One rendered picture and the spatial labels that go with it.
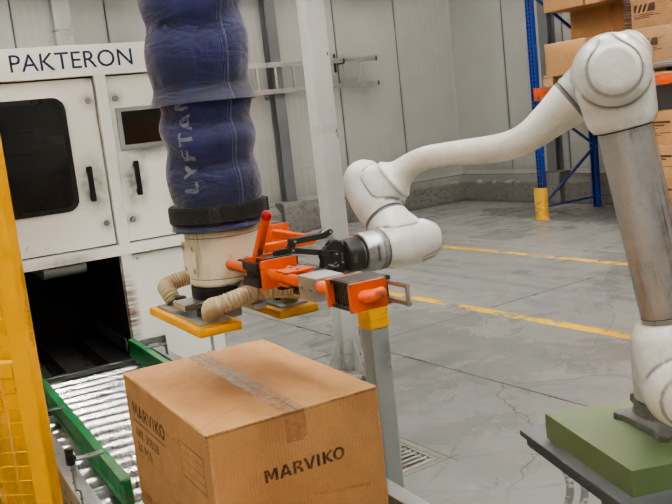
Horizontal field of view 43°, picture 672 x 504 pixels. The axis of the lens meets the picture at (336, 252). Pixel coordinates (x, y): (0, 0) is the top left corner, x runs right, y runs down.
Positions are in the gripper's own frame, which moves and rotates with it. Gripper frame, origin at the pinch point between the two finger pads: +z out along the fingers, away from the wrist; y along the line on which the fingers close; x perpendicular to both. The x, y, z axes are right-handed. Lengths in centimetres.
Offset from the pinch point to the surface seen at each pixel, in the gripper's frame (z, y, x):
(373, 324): -49, 30, 44
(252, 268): 4.8, -1.4, 0.0
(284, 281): 3.0, 0.4, -10.3
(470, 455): -144, 125, 129
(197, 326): 13.4, 11.0, 13.3
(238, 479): 15.1, 39.7, -3.3
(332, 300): 3.6, 1.4, -29.8
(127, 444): 6, 71, 119
